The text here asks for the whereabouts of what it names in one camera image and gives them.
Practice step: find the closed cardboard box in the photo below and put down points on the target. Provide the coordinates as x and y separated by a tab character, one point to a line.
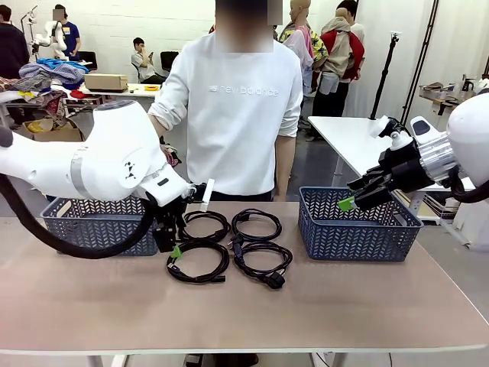
105	81

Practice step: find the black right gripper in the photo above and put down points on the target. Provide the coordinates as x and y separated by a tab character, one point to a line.
405	168

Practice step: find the yellow tape roll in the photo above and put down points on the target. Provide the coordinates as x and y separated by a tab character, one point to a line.
151	88

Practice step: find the person's left hand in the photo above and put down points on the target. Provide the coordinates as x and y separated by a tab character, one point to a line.
282	194

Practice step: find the open cardboard box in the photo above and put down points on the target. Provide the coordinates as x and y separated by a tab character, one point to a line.
46	130

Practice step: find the small white background robot arm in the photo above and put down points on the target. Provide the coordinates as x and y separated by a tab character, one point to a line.
53	36

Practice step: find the black office chair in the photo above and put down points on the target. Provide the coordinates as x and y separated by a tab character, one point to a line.
88	57
169	59

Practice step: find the person's left forearm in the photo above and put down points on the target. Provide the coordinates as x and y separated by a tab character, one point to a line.
284	160

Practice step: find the pile of colourful clothes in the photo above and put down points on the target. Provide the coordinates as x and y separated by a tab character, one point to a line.
53	72

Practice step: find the person in blue t-shirt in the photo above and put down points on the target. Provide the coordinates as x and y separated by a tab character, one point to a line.
70	38

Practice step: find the white background table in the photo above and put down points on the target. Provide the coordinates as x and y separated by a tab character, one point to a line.
137	93

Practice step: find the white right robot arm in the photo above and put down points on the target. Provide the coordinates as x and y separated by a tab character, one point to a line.
470	126

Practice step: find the black kettle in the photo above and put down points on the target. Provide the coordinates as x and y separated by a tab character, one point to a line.
468	83

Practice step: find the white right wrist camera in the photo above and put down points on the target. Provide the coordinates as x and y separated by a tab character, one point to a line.
378	128

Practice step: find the black truss pole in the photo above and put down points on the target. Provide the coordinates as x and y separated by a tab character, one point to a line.
420	61

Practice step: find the person in dark top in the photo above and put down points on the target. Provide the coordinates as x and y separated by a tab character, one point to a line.
11	42

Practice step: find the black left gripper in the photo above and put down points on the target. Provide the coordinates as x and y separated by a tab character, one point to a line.
170	216

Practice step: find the white table leg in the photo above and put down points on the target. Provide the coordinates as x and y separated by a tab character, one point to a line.
107	361
324	359

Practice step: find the wooden shelf with items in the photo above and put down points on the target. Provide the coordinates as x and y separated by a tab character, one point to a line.
439	93

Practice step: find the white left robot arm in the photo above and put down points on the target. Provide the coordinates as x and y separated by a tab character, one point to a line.
114	153

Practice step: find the person in white sweatshirt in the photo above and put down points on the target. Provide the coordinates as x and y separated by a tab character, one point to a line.
237	134

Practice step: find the person's right forearm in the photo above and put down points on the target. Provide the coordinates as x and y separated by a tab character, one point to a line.
157	128

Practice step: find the blue-grey woven plastic basket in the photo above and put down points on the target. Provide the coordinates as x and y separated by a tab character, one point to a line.
95	233
355	241

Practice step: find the seated person with phone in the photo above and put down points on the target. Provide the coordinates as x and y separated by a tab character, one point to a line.
143	63

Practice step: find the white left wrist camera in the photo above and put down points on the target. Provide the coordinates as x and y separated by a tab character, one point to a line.
207	195

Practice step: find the mannequin in red beige jacket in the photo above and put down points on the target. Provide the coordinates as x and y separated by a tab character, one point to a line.
340	49

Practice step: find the red checked cloth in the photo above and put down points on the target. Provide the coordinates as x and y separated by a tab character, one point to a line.
171	154

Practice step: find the mannequin in floral shirt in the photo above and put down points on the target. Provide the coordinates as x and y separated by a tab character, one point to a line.
302	49

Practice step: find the black tripod stand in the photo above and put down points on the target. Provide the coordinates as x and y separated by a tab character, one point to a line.
387	69

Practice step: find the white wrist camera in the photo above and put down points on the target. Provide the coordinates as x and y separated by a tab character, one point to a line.
207	195
378	128

